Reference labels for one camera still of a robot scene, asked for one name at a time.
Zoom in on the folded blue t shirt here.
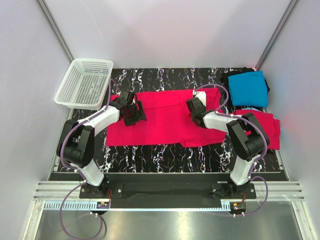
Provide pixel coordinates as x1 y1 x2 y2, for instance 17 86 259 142
228 71 269 108

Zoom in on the aluminium frame rail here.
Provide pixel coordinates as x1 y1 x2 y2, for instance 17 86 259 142
33 181 304 212

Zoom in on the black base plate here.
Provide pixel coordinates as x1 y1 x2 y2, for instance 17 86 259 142
79 173 257 210

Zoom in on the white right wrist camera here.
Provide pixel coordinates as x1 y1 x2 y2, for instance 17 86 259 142
192 90 207 106

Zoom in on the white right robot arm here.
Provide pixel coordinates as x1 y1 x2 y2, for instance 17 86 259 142
186 97 270 187

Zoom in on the folded red t shirt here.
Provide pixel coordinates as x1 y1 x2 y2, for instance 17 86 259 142
235 108 281 150

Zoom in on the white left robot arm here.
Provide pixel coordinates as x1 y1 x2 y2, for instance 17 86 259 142
56 90 147 187

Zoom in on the red t shirt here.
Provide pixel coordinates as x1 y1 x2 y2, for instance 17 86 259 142
235 108 281 150
105 89 226 148

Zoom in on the white plastic basket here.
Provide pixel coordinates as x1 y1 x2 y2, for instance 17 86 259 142
54 58 114 111

